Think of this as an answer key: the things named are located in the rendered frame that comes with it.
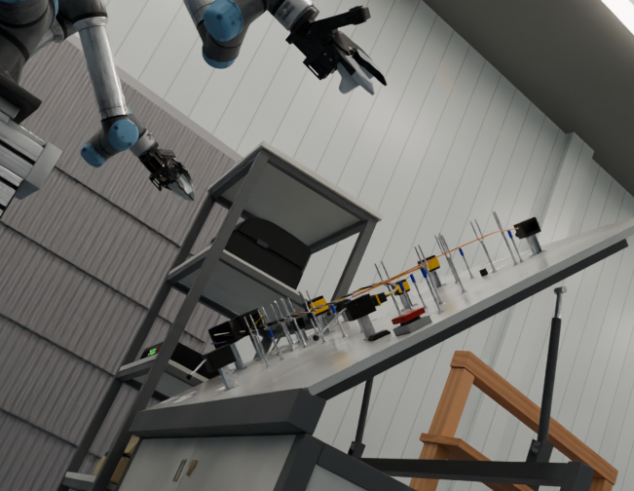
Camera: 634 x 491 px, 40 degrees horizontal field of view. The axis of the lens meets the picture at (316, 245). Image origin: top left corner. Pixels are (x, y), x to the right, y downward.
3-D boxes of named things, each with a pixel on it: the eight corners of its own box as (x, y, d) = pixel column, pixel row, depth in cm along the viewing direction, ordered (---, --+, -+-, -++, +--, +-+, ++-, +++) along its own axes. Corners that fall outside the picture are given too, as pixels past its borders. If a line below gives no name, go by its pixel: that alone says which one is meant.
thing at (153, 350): (161, 356, 272) (170, 336, 274) (134, 365, 303) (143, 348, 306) (251, 402, 281) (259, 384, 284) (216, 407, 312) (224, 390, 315)
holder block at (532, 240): (534, 252, 228) (520, 220, 228) (550, 249, 217) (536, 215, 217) (518, 259, 227) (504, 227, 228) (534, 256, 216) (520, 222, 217)
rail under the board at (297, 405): (286, 422, 148) (301, 387, 151) (127, 432, 253) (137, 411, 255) (313, 435, 150) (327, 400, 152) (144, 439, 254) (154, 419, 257)
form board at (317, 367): (143, 416, 256) (141, 410, 256) (413, 291, 303) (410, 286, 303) (311, 396, 151) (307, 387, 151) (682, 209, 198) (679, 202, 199)
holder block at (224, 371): (194, 404, 206) (178, 365, 206) (239, 383, 211) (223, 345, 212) (200, 403, 202) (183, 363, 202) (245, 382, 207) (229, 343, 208)
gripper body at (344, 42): (335, 76, 182) (294, 34, 182) (361, 46, 178) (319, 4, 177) (321, 83, 175) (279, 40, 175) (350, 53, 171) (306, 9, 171)
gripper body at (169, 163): (161, 194, 257) (133, 163, 252) (165, 181, 265) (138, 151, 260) (180, 180, 255) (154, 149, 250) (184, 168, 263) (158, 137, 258)
